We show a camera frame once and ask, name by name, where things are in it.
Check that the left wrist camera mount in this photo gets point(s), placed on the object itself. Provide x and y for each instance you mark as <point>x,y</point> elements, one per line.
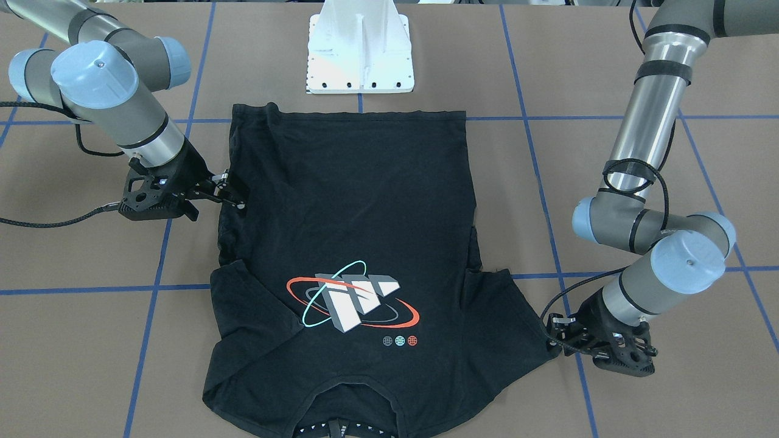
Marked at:
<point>628,351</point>

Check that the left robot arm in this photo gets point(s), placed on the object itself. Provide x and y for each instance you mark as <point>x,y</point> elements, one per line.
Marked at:
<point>679,256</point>

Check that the white camera pedestal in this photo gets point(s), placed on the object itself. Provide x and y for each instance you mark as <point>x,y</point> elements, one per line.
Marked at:
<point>359,47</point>

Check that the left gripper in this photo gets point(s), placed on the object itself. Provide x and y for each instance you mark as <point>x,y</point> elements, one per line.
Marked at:
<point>591,320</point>

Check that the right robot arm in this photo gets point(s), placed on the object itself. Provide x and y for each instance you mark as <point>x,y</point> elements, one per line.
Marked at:
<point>107,76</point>

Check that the black graphic t-shirt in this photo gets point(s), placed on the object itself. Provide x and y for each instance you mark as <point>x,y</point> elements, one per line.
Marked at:
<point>350,290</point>

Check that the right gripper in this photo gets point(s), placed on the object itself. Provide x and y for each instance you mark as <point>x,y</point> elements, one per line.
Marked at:
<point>191,166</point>

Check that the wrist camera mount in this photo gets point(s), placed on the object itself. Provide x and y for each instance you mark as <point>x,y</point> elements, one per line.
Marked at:
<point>133,207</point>
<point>628,351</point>

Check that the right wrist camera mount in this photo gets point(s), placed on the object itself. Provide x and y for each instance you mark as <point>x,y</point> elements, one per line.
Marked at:
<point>133,207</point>

